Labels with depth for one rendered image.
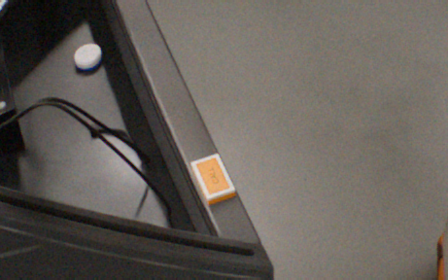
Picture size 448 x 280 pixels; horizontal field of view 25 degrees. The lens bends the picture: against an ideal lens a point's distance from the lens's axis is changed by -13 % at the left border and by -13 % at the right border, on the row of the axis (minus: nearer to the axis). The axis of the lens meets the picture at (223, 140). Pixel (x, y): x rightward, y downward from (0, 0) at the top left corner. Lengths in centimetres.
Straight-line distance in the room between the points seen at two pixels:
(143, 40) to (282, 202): 105
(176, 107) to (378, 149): 120
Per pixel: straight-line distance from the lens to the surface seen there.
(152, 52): 133
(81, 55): 149
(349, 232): 230
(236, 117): 248
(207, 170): 120
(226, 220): 117
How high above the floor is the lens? 192
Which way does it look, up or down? 52 degrees down
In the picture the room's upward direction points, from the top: 6 degrees counter-clockwise
